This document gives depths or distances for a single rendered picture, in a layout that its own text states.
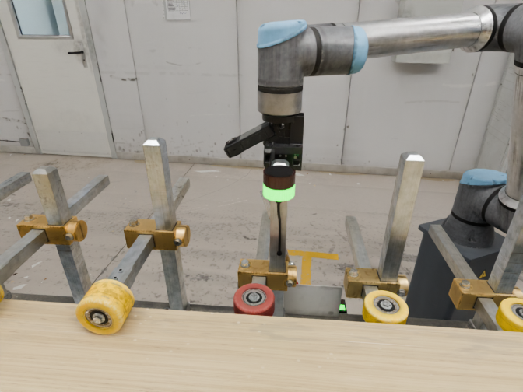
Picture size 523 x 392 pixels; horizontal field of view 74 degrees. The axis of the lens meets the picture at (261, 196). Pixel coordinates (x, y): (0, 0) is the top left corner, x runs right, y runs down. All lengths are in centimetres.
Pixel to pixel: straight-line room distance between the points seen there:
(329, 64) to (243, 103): 270
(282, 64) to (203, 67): 277
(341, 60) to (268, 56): 14
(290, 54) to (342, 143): 278
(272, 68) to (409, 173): 32
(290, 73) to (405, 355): 52
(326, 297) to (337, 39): 59
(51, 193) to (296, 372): 61
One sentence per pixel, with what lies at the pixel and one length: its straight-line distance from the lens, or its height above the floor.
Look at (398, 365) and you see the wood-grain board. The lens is 64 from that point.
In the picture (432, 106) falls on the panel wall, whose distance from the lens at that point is 346.
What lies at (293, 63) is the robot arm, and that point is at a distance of 68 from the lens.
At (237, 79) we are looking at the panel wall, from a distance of 335.
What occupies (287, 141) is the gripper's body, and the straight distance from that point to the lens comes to 74.
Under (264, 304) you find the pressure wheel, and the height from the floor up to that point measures 91.
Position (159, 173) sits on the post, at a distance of 73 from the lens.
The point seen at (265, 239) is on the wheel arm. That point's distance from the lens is 92.
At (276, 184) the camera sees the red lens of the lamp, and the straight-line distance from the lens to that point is 62.
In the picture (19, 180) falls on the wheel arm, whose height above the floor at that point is 96.
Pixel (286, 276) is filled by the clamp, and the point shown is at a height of 87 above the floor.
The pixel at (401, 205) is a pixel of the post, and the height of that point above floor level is 106.
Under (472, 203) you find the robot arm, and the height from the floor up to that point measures 78.
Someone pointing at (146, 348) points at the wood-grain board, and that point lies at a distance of 65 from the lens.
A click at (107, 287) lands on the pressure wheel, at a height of 98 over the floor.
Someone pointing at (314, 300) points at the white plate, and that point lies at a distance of 92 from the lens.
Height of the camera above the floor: 139
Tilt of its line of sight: 28 degrees down
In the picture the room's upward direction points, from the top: straight up
